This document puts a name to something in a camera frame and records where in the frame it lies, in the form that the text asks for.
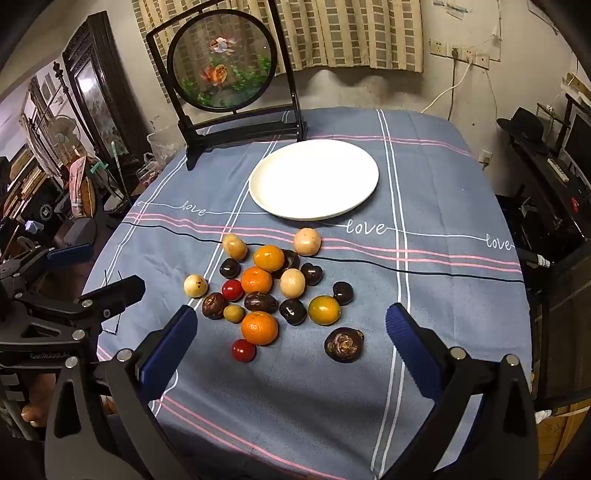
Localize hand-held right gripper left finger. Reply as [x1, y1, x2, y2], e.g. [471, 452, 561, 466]
[44, 305, 199, 480]

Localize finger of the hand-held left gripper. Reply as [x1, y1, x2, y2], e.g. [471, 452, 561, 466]
[0, 244, 95, 296]
[14, 274, 147, 333]

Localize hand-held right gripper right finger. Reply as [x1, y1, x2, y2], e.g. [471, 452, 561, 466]
[385, 302, 539, 480]

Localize dark brown water chestnut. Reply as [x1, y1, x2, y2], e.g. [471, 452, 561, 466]
[324, 327, 365, 363]
[244, 292, 279, 315]
[277, 249, 301, 280]
[202, 292, 229, 320]

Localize orange tangerine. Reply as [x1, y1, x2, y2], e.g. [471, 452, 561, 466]
[241, 267, 274, 295]
[241, 311, 280, 346]

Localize yellow-orange tangerine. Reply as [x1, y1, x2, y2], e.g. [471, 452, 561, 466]
[253, 245, 286, 272]

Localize white round plate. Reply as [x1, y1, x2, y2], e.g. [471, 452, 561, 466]
[248, 139, 380, 221]

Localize person's left hand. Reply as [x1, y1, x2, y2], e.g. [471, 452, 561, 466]
[21, 371, 58, 428]

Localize blue striped tablecloth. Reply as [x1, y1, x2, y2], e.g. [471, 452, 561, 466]
[81, 107, 532, 480]

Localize electric fan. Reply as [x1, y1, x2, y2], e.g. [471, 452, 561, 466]
[46, 115, 81, 153]

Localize clear plastic bag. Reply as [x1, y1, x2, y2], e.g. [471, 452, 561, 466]
[148, 127, 185, 162]

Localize dark wooden framed panel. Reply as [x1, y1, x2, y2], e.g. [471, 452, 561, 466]
[62, 11, 153, 162]

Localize cluttered black shelf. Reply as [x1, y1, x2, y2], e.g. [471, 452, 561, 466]
[508, 134, 587, 259]

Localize black chair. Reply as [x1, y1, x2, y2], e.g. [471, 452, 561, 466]
[145, 0, 308, 171]

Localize black hat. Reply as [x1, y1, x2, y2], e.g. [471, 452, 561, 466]
[496, 107, 550, 153]

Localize black computer monitor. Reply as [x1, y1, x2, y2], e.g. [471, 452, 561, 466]
[561, 108, 591, 176]

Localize checked beige curtain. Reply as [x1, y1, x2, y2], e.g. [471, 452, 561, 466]
[134, 0, 424, 75]

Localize white power cable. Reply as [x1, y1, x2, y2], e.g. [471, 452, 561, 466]
[421, 58, 472, 114]

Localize white wall socket strip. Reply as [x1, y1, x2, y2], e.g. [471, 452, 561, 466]
[451, 46, 490, 70]

